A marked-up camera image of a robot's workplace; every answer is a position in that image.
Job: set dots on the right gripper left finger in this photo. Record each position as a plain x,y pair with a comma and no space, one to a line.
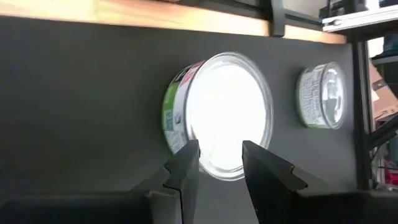
124,208

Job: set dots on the Bumble Bee tuna can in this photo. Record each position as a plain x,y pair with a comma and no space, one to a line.
227,112
317,96

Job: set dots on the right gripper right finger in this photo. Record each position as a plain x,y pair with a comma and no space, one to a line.
311,208

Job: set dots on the black table mat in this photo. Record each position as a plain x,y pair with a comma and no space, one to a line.
77,109

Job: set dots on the silver metal bracket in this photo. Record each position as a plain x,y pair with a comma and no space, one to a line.
357,20

